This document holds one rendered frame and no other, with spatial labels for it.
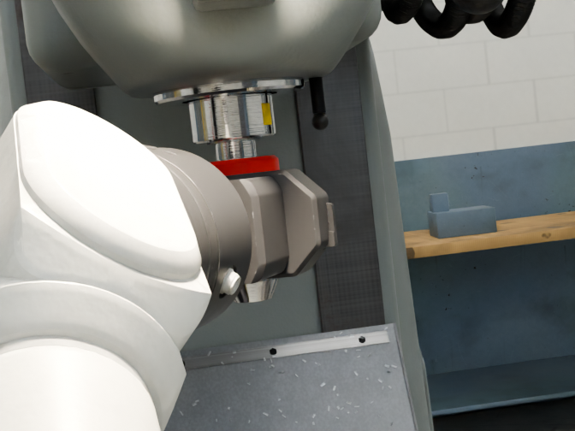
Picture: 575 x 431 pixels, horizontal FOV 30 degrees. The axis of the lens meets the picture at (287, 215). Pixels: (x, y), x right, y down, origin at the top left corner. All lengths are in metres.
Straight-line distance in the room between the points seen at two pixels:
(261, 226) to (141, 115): 0.48
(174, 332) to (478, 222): 4.06
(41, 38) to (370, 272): 0.42
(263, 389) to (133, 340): 0.67
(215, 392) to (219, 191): 0.52
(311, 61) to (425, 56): 4.44
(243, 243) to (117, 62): 0.13
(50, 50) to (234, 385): 0.39
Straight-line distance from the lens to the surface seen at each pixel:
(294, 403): 0.98
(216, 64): 0.54
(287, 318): 1.00
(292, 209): 0.54
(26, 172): 0.33
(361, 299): 1.00
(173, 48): 0.53
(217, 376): 0.98
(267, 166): 0.59
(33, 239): 0.31
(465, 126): 5.02
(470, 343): 5.08
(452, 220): 4.34
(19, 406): 0.28
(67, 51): 0.72
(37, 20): 0.72
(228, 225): 0.47
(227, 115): 0.59
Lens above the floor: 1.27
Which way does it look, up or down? 3 degrees down
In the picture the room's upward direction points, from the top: 6 degrees counter-clockwise
